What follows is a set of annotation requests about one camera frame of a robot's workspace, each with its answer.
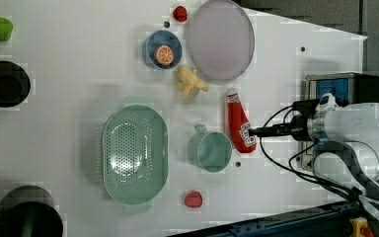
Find orange slice toy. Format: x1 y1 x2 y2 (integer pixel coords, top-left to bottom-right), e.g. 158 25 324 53
154 45 174 65

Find red ketchup bottle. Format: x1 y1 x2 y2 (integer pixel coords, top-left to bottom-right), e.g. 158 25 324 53
226 88 257 153

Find green spatula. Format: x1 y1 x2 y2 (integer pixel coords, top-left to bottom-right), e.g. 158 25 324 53
21 207 36 237

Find yellow banana toy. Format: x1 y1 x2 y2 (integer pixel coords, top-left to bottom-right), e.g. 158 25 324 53
177 65 209 100

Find red strawberry toy near cup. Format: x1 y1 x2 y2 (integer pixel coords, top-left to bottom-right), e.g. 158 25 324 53
185 191 203 208

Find black cable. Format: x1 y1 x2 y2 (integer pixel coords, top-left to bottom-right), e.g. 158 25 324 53
259 105 363 201

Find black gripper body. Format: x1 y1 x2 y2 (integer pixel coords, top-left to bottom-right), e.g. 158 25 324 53
289 99 320 142

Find black toaster oven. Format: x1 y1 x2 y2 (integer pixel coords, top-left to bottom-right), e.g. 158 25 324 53
306 73 379 178

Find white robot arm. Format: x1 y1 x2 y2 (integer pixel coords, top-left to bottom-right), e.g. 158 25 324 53
248 93 379 200

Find blue bowl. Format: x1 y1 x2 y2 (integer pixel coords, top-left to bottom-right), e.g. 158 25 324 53
142 30 183 70

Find red strawberry toy near plate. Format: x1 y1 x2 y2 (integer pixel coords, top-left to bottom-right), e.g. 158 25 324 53
173 6 188 23

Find black cylindrical holder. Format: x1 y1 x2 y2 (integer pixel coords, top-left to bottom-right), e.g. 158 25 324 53
0 185 64 237

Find grey round plate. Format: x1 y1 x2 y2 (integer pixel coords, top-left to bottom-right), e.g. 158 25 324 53
188 0 255 80

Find black round container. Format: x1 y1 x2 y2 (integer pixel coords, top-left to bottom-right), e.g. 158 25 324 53
0 61 32 108

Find green oval strainer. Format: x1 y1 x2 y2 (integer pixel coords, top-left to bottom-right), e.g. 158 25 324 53
102 105 169 205

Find green cup with handle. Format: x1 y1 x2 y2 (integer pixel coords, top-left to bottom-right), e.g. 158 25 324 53
188 124 232 173

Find green pear toy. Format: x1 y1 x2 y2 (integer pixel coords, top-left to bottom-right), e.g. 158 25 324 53
0 17 14 41

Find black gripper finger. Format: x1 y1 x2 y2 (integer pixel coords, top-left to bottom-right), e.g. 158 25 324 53
249 124 291 137

